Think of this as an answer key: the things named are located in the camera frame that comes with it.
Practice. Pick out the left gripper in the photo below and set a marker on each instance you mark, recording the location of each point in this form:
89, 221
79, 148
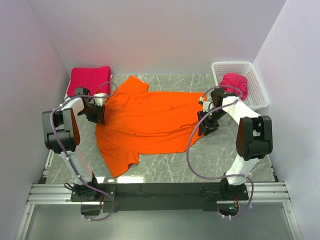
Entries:
98, 114

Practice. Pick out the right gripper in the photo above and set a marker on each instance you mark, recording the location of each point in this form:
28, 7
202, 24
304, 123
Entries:
203, 123

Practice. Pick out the orange t shirt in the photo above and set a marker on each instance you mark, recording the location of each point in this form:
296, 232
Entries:
139, 121

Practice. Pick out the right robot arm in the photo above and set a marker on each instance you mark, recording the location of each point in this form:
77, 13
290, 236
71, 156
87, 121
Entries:
254, 138

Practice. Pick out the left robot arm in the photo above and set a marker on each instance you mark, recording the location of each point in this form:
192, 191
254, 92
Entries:
61, 135

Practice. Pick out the folded crimson t shirt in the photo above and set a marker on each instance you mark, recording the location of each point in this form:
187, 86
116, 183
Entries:
89, 78

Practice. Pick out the crumpled crimson t shirt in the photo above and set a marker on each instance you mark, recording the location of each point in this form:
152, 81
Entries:
233, 80

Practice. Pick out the white plastic basket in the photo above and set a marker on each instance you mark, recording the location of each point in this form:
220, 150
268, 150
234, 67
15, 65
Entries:
257, 98

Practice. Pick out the black base beam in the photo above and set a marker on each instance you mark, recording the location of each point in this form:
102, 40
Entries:
160, 196

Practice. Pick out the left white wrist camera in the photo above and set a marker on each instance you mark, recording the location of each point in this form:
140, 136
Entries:
100, 98

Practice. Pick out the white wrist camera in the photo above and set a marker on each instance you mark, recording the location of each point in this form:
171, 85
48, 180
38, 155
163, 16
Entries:
100, 98
206, 105

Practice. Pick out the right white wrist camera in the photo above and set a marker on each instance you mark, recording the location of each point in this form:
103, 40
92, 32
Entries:
206, 105

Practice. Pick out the aluminium rail frame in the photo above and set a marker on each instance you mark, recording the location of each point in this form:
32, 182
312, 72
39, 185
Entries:
155, 169

